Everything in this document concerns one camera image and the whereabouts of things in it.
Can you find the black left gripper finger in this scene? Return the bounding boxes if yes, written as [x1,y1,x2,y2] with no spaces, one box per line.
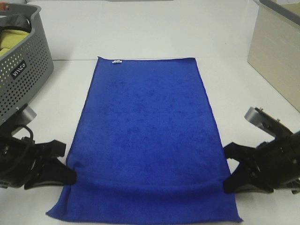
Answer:
[35,140,66,158]
[24,159,77,189]

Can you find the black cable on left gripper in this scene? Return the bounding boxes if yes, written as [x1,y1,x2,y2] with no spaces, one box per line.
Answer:
[14,125,36,145]

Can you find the left robot arm silver link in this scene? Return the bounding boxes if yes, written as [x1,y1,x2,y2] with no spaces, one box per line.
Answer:
[11,104,37,135]

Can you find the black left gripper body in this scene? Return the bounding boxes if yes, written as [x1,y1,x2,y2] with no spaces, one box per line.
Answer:
[0,136,44,189]

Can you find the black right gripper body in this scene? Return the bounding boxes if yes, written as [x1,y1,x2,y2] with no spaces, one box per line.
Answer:
[254,134,300,194]

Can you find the grey perforated laundry basket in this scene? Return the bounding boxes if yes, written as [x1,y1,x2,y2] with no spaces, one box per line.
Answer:
[0,3,53,124]

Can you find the dark grey cloth in basket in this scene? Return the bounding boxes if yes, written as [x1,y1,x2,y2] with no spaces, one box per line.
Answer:
[0,14,31,33]

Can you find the beige plastic bin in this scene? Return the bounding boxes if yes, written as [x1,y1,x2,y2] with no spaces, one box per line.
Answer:
[247,0,300,110]

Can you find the blue microfibre towel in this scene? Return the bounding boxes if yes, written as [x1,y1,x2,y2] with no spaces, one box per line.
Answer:
[47,58,241,225]

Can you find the yellow-green towel in basket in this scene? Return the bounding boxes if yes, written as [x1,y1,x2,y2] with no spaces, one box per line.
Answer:
[0,30,30,57]

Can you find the right robot arm silver link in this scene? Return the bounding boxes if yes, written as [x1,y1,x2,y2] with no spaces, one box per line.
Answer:
[244,107,293,139]

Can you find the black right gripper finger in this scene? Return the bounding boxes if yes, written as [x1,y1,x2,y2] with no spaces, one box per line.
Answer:
[223,173,274,194]
[223,142,257,165]

